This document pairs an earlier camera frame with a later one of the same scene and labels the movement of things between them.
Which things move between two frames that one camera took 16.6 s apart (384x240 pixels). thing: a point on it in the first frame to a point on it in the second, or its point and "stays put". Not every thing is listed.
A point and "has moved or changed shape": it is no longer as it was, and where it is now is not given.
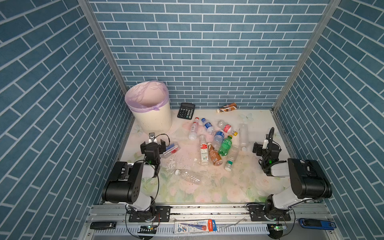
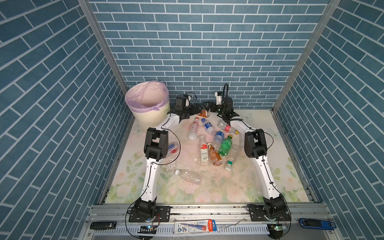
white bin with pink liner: [149, 101] stays put
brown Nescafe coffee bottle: [228, 107] has moved or changed shape
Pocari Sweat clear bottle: [218, 139] stays put
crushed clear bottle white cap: [194, 177] stays put
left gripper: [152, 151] to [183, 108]
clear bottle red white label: [203, 150] stays put
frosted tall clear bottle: [243, 136] stays put
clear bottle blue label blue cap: [208, 127] stays put
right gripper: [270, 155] to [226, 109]
